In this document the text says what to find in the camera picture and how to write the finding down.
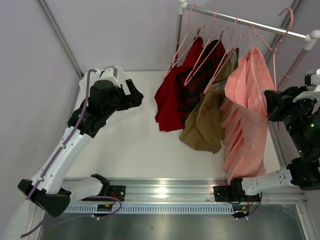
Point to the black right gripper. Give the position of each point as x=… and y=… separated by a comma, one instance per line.
x=279, y=106

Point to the white slotted cable duct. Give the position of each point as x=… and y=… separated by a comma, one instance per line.
x=135, y=208

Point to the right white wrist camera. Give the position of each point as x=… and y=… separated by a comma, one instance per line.
x=312, y=84

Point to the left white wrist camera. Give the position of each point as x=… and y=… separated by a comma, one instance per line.
x=112, y=74

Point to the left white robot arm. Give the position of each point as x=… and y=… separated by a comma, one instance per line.
x=46, y=189

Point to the red black plaid skirt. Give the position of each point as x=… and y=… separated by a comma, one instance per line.
x=198, y=78

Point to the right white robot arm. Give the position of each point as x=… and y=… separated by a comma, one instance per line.
x=302, y=172

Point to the white metal clothes rack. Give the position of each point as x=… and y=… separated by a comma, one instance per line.
x=309, y=39

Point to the pink hanger with red skirt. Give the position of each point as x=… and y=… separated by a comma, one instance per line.
x=185, y=37

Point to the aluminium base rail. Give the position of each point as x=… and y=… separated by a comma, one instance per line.
x=193, y=191

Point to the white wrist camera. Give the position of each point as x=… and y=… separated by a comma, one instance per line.
x=312, y=84
x=112, y=74

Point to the tan brown skirt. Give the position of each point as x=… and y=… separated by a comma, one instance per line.
x=203, y=131

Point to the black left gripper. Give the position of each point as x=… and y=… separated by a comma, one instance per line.
x=128, y=93

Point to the pink pleated skirt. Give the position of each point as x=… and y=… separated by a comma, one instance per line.
x=244, y=117

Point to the white perforated plastic basket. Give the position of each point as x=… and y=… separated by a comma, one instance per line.
x=95, y=75

